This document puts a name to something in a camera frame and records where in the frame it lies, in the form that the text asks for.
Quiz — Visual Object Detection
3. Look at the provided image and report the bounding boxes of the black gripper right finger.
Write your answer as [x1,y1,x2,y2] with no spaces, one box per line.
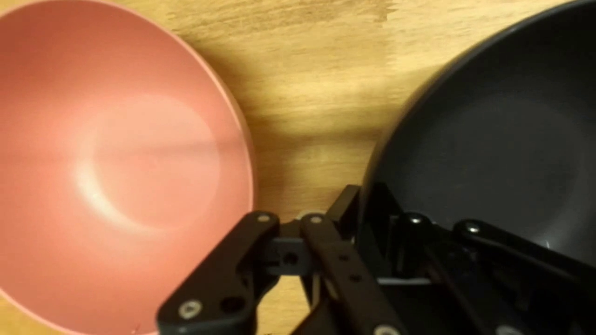
[362,184,596,335]

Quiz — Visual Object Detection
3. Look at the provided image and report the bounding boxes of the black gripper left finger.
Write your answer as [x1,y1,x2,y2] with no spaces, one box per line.
[157,184,406,335]

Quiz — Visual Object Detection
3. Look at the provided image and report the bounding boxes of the black bowl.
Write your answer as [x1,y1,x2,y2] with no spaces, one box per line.
[358,0,596,281]

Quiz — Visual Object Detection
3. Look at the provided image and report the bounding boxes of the pink bowl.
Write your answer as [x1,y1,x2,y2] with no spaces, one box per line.
[0,0,257,335]

